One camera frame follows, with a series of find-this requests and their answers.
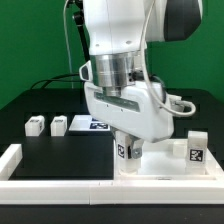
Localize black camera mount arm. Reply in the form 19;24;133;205
73;11;90;61

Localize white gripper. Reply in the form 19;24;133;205
79;61;174;159

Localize white cable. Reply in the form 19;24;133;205
62;0;75;76

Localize white square table top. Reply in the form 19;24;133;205
114;139;222;181

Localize white U-shaped obstacle fence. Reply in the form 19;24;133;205
0;144;224;205

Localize black cables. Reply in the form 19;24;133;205
29;73;83;91

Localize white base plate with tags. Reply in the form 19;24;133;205
69;115;110;131

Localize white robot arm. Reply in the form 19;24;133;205
80;0;203;160

